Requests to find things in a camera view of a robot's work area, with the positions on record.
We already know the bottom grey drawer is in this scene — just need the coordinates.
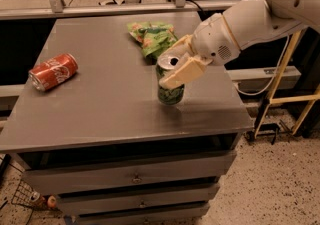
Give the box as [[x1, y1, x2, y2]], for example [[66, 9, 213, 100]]
[[77, 202, 209, 225]]

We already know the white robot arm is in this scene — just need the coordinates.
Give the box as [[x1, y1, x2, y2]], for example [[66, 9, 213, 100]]
[[159, 0, 320, 89]]

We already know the middle grey drawer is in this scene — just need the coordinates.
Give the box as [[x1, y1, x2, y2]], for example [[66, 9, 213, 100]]
[[58, 183, 219, 215]]

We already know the green soda can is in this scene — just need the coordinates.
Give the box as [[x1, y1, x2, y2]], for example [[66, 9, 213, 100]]
[[156, 54, 184, 105]]

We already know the yellow metal stand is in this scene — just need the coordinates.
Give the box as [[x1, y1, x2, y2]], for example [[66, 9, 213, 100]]
[[253, 28, 320, 141]]

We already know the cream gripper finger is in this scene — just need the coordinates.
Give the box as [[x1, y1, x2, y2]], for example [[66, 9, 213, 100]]
[[157, 35, 193, 66], [159, 56, 212, 90]]

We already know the orange fruit on floor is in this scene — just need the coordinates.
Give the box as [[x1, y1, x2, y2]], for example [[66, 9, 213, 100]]
[[47, 196, 57, 209]]

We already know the can in wire basket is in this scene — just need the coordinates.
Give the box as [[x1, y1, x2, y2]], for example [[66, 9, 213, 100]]
[[29, 191, 45, 207]]

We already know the grey drawer cabinet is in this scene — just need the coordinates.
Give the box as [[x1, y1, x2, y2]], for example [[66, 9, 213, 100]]
[[0, 11, 254, 225]]

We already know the green chip bag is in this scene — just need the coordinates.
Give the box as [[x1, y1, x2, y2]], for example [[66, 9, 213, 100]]
[[127, 21, 178, 60]]

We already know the black cable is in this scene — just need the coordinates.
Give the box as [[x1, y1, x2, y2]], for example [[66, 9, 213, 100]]
[[186, 0, 206, 17]]

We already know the black wire basket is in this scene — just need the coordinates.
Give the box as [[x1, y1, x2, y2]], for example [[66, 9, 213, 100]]
[[11, 180, 34, 208]]

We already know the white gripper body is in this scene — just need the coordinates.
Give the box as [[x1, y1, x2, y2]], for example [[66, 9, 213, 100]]
[[191, 13, 240, 66]]

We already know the top grey drawer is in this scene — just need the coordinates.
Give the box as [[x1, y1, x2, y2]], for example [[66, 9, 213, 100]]
[[23, 151, 236, 195]]

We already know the grey drawer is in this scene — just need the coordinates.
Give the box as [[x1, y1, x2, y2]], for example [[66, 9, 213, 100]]
[[58, 183, 219, 215], [23, 151, 236, 195], [77, 202, 209, 225]]

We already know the red coke can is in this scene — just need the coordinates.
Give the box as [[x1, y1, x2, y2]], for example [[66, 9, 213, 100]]
[[29, 53, 78, 91]]

